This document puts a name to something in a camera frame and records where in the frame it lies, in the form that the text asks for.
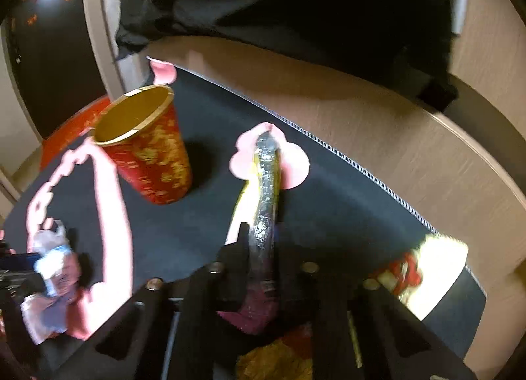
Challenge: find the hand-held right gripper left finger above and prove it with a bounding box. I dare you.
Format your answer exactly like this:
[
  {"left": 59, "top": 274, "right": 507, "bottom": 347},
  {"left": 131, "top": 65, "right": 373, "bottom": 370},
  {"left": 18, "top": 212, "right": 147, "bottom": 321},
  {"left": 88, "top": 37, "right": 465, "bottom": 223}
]
[{"left": 49, "top": 222, "right": 251, "bottom": 380}]

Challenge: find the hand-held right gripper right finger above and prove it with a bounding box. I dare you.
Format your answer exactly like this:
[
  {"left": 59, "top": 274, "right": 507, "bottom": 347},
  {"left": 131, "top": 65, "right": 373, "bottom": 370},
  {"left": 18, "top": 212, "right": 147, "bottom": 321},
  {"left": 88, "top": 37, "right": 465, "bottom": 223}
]
[{"left": 285, "top": 261, "right": 479, "bottom": 380}]

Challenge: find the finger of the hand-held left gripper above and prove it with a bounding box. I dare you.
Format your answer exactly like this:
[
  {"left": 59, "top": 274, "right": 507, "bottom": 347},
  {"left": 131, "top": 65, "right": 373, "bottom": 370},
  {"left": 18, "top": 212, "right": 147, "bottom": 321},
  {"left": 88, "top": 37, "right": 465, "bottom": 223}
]
[{"left": 0, "top": 252, "right": 42, "bottom": 282}]

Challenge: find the white blue wrapper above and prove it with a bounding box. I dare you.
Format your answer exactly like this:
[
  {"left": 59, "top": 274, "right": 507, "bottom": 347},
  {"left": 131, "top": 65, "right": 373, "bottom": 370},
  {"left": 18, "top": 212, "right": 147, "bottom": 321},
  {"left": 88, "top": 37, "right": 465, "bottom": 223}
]
[{"left": 20, "top": 220, "right": 83, "bottom": 345}]

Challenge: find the purple pink plush toy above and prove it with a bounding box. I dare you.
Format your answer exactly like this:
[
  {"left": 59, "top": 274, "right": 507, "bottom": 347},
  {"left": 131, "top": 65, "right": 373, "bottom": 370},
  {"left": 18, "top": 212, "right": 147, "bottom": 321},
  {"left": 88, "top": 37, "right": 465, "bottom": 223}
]
[{"left": 217, "top": 281, "right": 280, "bottom": 335}]

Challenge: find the red paper cup gold rim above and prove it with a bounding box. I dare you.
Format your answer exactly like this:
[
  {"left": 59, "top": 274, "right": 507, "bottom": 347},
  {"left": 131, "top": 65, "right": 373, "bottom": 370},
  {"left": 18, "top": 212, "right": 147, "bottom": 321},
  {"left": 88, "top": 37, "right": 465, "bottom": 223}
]
[{"left": 89, "top": 85, "right": 194, "bottom": 205}]

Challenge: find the pale yellow plush toy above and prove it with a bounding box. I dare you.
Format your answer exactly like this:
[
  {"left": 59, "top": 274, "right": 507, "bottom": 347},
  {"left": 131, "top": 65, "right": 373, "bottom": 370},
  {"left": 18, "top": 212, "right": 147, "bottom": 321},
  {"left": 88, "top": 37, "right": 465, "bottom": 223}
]
[{"left": 405, "top": 235, "right": 469, "bottom": 321}]

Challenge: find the yellow chips packet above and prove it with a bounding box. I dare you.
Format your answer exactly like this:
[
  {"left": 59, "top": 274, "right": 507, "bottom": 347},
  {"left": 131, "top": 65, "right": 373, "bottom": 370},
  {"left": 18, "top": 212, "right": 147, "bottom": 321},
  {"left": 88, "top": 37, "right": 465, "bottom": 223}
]
[{"left": 236, "top": 326, "right": 317, "bottom": 380}]

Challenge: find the black mat with pink pattern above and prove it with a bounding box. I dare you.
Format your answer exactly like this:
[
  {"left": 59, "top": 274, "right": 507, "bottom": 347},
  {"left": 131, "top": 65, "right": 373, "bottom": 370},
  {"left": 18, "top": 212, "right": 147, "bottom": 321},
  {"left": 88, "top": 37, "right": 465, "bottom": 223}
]
[{"left": 0, "top": 57, "right": 488, "bottom": 380}]

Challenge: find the red floor mat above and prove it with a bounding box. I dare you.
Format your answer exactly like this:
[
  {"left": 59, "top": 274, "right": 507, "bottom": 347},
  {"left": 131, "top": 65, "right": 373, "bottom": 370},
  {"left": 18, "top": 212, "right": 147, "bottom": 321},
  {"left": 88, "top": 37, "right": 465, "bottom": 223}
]
[{"left": 40, "top": 96, "right": 109, "bottom": 169}]

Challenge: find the dark glass door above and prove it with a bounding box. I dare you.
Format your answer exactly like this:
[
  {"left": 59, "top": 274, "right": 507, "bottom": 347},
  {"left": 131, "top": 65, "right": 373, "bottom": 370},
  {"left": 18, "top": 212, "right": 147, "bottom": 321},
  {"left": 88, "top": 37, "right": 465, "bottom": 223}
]
[{"left": 4, "top": 0, "right": 108, "bottom": 139}]

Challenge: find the black cloth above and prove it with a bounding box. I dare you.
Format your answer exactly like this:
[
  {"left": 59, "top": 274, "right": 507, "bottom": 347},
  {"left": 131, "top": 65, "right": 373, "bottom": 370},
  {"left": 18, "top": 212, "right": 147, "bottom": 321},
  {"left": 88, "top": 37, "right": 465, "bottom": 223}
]
[{"left": 114, "top": 0, "right": 459, "bottom": 111}]

